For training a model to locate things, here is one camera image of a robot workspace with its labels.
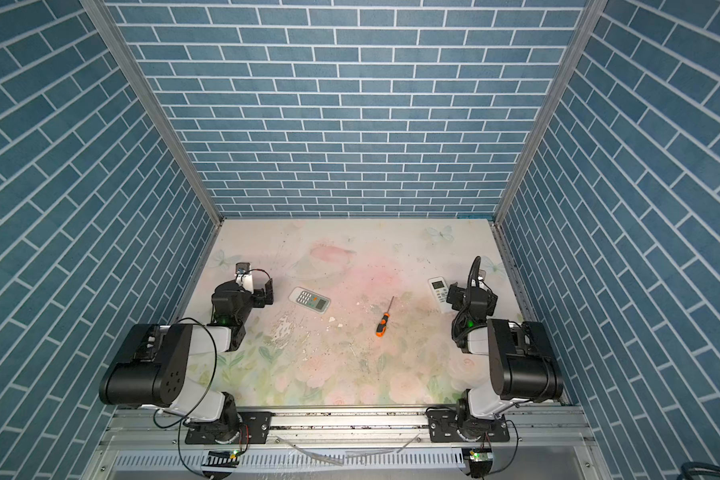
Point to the grey buttoned remote control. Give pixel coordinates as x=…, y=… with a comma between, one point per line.
x=309, y=299

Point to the orange black screwdriver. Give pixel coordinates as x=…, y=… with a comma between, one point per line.
x=383, y=323

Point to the right green circuit board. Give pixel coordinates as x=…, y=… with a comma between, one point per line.
x=479, y=461

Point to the green circuit board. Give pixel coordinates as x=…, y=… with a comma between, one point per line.
x=220, y=461
x=479, y=461

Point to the left green circuit board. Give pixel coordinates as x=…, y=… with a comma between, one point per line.
x=220, y=461

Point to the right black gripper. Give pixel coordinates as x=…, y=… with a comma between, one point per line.
x=474, y=295

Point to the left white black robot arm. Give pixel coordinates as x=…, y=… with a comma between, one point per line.
x=149, y=369

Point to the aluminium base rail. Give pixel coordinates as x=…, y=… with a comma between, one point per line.
x=534, y=441

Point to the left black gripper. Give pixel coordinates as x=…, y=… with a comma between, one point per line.
x=261, y=293

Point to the white air conditioner remote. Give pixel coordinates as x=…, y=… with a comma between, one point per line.
x=440, y=289

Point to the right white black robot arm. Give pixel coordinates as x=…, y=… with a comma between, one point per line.
x=521, y=362

